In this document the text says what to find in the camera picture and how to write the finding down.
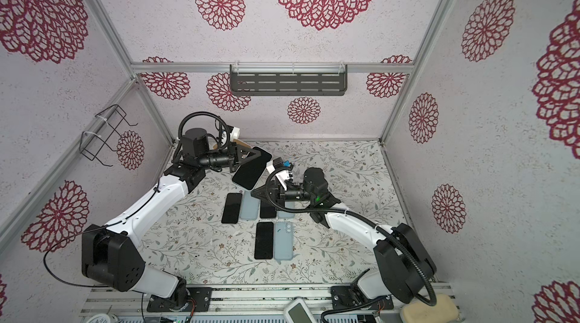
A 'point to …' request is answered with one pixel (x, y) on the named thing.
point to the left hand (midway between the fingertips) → (260, 156)
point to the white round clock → (103, 318)
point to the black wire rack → (106, 122)
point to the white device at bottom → (297, 311)
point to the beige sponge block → (444, 311)
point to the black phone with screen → (263, 248)
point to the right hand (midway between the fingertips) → (252, 193)
